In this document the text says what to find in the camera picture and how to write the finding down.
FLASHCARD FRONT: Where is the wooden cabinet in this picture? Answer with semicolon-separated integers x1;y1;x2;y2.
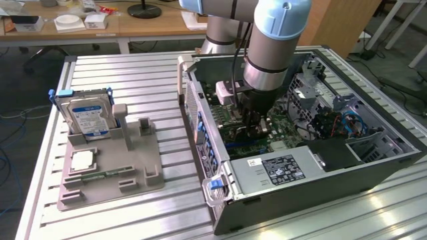
299;0;383;58

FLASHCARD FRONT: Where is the white paper stack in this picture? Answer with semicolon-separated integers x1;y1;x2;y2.
180;10;209;31

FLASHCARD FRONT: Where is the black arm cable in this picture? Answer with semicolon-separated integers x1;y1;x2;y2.
231;21;255;110

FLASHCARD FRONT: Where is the metal disk bay cage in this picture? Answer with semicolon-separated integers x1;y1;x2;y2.
285;73;339;119

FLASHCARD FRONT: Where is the hard disk with blue caddy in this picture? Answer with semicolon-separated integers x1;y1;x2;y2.
48;84;118;140

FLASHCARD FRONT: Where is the white box black lid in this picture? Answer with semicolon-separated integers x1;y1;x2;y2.
8;15;45;33

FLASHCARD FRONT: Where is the white table frame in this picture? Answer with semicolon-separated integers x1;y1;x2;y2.
363;0;427;69

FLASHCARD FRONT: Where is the blue wire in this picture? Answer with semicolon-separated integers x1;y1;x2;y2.
341;110;368;138

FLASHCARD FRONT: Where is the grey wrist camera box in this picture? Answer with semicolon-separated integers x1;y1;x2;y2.
215;80;247;106

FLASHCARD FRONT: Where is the green motherboard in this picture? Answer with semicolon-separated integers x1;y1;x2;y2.
205;83;308;161

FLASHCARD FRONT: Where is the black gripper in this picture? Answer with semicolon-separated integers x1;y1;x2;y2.
236;87;279;138

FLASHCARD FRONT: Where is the silver disk bay bracket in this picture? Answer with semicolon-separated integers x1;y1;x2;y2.
344;131;405;164

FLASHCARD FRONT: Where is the black open PC case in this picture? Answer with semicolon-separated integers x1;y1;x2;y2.
176;51;421;236

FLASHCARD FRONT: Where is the grey power supply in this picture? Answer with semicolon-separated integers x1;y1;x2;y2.
229;146;327;196

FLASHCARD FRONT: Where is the white labelled box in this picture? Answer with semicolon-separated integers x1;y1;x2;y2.
82;13;109;30

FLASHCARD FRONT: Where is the black chair base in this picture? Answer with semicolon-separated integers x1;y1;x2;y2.
376;74;427;101

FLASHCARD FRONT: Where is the blue expansion slot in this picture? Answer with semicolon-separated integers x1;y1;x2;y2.
224;141;265;150

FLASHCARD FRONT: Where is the silver CPU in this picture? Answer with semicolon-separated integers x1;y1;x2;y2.
70;151;96;171

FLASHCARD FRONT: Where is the black graphics card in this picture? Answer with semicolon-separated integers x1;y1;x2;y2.
223;119;271;146

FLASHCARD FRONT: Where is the white round moulded block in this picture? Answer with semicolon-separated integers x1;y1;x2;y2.
53;14;88;34

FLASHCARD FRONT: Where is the red packet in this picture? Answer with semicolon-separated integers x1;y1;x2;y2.
97;5;118;16

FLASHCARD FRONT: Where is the black plastic shroud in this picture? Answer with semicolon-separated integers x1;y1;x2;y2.
304;138;365;173

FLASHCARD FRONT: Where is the black round lamp base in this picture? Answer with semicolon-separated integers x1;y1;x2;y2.
126;0;163;19

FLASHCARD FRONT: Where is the red wire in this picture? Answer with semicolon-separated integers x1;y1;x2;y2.
332;112;345;138

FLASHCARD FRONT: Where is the blue floor cable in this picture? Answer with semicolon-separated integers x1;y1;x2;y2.
0;116;28;216

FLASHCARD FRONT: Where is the grey parts rack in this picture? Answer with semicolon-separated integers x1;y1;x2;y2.
56;103;167;212

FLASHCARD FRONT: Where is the blue case latch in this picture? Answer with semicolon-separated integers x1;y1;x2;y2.
207;175;224;192

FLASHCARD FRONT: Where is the wooden desk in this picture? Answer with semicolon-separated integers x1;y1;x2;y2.
0;0;301;49

